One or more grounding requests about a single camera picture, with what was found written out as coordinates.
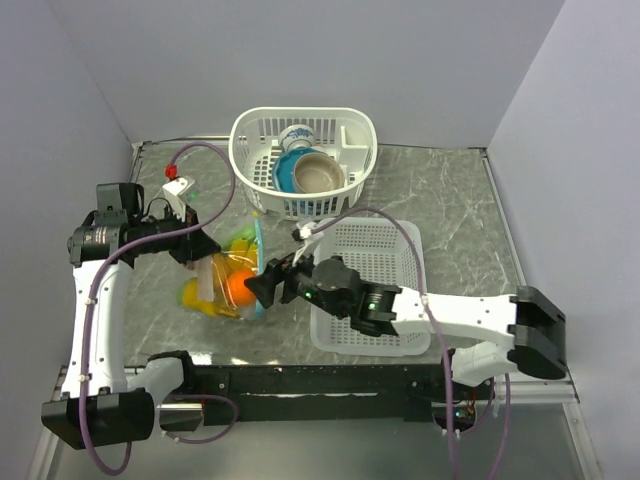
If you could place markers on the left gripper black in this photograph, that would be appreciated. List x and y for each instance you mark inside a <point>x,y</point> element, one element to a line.
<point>194,245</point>

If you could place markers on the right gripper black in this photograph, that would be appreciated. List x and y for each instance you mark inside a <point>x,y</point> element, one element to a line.
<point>276,271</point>

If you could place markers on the orange fake fruit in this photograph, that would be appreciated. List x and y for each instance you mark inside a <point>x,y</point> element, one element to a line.
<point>238,293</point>

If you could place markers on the clear zip top bag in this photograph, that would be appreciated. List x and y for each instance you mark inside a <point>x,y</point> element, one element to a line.
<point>223,265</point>

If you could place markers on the green fake vegetable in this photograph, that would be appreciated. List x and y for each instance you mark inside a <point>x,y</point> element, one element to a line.
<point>247,233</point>

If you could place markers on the white rectangular mesh basket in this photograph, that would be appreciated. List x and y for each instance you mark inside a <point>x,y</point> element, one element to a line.
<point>381,254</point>

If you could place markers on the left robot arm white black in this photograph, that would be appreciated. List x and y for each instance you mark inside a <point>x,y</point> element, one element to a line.
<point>99,402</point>

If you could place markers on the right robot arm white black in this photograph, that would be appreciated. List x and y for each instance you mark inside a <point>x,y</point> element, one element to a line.
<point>521,332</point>

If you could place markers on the yellow orange fake mango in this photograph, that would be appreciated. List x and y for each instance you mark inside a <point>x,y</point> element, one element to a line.
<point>189,299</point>

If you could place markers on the yellow fake pepper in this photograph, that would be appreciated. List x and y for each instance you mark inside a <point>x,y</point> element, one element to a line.
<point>244,250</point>

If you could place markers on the teal plate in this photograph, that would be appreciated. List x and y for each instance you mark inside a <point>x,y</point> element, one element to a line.
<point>283,169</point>

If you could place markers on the beige bowl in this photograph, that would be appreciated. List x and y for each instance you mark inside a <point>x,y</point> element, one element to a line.
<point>317,173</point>

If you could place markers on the blue white porcelain cup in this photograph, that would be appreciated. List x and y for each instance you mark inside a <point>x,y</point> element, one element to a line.
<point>296,136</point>

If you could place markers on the white oval dish basket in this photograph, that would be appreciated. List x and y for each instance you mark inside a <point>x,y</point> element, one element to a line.
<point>345,134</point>

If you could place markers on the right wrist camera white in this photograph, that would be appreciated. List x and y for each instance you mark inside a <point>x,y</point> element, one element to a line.
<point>305,234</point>

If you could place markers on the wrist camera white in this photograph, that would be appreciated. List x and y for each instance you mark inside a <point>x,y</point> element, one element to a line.
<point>179,192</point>
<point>305,234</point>

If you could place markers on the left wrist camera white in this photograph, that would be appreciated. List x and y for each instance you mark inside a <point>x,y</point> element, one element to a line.
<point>179,192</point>

